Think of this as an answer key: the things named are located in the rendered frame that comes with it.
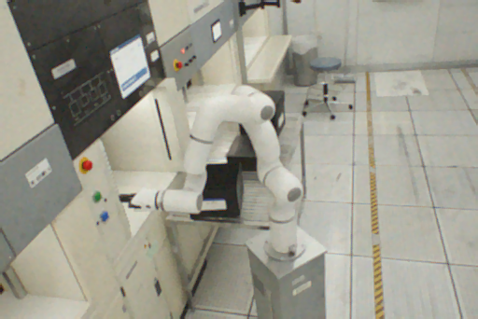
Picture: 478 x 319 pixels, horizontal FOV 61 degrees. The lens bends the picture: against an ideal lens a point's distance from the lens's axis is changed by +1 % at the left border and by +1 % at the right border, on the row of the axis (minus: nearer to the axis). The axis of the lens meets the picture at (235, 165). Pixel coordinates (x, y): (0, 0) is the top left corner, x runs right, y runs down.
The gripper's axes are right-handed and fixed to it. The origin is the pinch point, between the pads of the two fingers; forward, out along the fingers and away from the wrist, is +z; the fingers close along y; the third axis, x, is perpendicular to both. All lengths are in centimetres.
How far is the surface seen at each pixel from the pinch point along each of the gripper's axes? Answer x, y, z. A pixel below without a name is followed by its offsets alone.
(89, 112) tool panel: 31.6, 11.9, 12.4
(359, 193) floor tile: -120, 178, -93
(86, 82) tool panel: 42.2, 16.1, 12.4
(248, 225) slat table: -44, 40, -36
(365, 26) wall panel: -55, 480, -98
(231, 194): -29, 46, -27
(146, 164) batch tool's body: -29, 70, 32
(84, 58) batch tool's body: 50, 20, 12
